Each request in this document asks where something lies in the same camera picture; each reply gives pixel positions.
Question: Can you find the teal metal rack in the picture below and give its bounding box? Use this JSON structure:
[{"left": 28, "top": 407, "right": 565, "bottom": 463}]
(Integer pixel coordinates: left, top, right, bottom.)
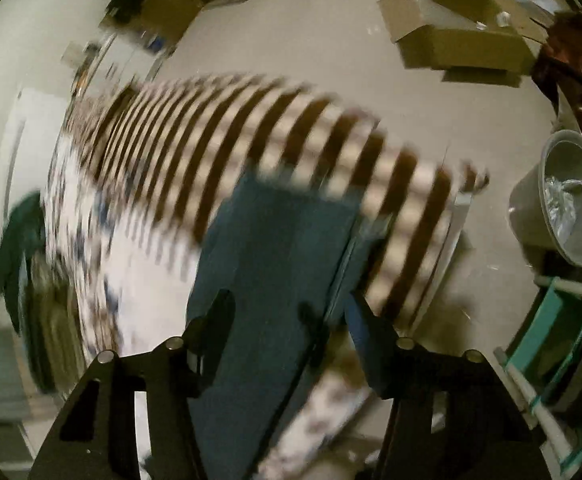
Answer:
[{"left": 494, "top": 276, "right": 582, "bottom": 479}]

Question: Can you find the open cardboard box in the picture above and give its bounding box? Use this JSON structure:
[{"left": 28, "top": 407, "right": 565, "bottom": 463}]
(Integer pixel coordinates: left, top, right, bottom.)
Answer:
[{"left": 378, "top": 0, "right": 550, "bottom": 87}]

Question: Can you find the grey plastic bucket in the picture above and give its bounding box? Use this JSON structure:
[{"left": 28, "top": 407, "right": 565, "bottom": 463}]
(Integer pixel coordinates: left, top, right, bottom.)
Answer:
[{"left": 508, "top": 129, "right": 582, "bottom": 268}]

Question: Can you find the white floral bed sheet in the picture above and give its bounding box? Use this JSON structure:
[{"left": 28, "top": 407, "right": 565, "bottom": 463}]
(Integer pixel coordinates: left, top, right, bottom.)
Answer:
[{"left": 44, "top": 133, "right": 370, "bottom": 479}]

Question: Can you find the brown checkered blanket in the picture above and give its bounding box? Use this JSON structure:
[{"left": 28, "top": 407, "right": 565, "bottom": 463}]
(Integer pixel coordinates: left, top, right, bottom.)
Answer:
[{"left": 66, "top": 74, "right": 489, "bottom": 332}]

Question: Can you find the dark green clothing pile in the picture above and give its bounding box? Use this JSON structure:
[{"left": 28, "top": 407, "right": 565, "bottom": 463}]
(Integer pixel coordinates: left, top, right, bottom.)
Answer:
[{"left": 0, "top": 191, "right": 46, "bottom": 334}]

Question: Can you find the dark blue denim pant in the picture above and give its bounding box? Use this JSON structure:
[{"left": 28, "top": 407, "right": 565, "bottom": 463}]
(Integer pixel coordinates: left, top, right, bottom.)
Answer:
[{"left": 187, "top": 171, "right": 387, "bottom": 479}]

